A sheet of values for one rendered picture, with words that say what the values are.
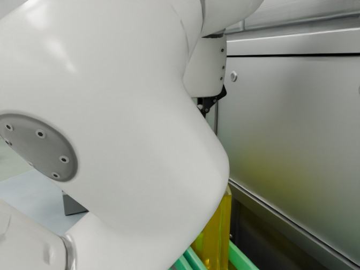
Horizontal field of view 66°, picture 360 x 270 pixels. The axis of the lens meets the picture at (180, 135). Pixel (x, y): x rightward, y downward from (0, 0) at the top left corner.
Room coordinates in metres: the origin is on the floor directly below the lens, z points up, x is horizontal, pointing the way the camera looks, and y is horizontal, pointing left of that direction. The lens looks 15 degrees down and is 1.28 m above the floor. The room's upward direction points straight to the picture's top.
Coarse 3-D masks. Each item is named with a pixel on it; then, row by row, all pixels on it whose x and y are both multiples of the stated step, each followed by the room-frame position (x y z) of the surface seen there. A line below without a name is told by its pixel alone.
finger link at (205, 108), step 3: (198, 99) 0.49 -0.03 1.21; (201, 99) 0.49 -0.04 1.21; (204, 99) 0.47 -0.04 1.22; (207, 99) 0.47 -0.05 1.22; (198, 102) 0.49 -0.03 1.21; (204, 102) 0.47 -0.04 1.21; (207, 102) 0.47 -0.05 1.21; (204, 105) 0.47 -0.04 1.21; (207, 105) 0.47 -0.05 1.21; (204, 108) 0.47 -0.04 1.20; (207, 108) 0.48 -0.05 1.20; (204, 111) 0.47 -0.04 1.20; (207, 111) 0.48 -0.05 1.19
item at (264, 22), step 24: (264, 0) 0.53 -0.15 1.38; (288, 0) 0.48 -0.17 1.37; (312, 0) 0.44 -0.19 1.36; (336, 0) 0.40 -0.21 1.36; (240, 24) 0.59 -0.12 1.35; (264, 24) 0.53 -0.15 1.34; (288, 24) 0.48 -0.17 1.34; (312, 24) 0.46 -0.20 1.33; (336, 24) 0.42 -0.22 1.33; (240, 216) 0.61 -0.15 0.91; (240, 240) 0.60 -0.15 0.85; (264, 240) 0.53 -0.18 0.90; (288, 240) 0.47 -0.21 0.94; (264, 264) 0.52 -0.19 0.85; (288, 264) 0.46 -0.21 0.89; (312, 264) 0.42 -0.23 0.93
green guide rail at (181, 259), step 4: (180, 260) 0.39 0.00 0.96; (184, 260) 0.39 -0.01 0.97; (176, 264) 0.40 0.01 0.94; (180, 264) 0.39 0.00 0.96; (184, 264) 0.38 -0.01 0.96; (188, 264) 0.38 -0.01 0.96; (172, 268) 0.43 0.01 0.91; (176, 268) 0.40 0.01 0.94; (180, 268) 0.39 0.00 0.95; (184, 268) 0.37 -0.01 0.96; (188, 268) 0.37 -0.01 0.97
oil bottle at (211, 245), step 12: (228, 192) 0.42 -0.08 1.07; (228, 204) 0.42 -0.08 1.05; (216, 216) 0.41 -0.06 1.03; (228, 216) 0.42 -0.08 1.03; (204, 228) 0.40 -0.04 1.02; (216, 228) 0.41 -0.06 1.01; (228, 228) 0.42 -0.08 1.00; (204, 240) 0.40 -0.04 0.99; (216, 240) 0.41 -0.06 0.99; (228, 240) 0.42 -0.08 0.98; (204, 252) 0.40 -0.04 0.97; (216, 252) 0.41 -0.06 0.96; (228, 252) 0.42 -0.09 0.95; (204, 264) 0.40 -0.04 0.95; (216, 264) 0.41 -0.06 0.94
